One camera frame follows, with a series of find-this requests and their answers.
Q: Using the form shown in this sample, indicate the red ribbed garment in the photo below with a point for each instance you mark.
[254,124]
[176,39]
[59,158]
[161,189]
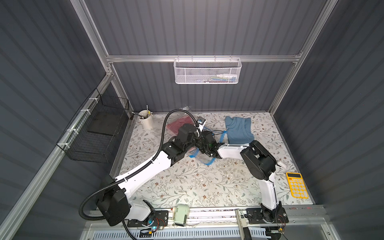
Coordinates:
[175,125]

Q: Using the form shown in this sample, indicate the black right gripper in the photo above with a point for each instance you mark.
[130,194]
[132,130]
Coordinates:
[212,149]

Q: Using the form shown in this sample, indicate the clear vacuum bag blue zip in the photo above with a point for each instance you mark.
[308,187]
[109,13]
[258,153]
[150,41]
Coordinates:
[175,154]

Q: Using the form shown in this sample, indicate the white wire basket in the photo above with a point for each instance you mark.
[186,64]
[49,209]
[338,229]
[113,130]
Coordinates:
[207,72]

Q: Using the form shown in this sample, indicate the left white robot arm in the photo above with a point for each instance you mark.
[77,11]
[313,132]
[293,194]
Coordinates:
[116,204]

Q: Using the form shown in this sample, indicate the blue tank top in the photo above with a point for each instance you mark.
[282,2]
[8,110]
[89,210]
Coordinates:
[239,130]

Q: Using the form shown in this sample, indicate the white cup with tools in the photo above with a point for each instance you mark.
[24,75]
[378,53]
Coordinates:
[145,118]

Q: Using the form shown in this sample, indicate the yellow calculator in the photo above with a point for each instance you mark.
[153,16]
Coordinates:
[297,186]

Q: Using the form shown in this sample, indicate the white stapler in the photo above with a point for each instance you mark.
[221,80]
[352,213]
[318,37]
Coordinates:
[282,165]

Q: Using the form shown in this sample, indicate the black wire basket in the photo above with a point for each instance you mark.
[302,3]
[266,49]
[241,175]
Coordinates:
[97,133]

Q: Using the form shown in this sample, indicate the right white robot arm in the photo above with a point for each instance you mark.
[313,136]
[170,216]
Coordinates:
[260,163]

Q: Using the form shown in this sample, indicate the small green white box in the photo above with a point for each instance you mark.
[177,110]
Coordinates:
[180,214]

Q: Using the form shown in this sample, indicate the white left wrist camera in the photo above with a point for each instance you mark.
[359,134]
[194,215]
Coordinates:
[201,123]

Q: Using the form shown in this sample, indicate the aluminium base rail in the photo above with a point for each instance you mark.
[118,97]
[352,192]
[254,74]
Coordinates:
[302,222]

